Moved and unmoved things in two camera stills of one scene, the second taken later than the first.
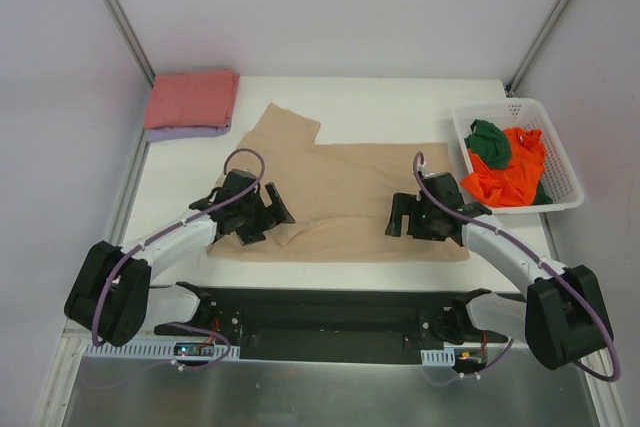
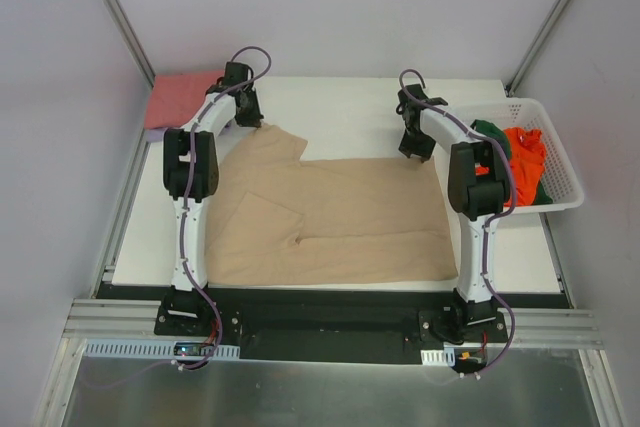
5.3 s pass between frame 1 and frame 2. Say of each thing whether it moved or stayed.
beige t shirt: moved
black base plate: stayed
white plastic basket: stayed
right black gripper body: moved
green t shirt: stayed
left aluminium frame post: stayed
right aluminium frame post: stayed
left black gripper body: moved
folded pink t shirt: stayed
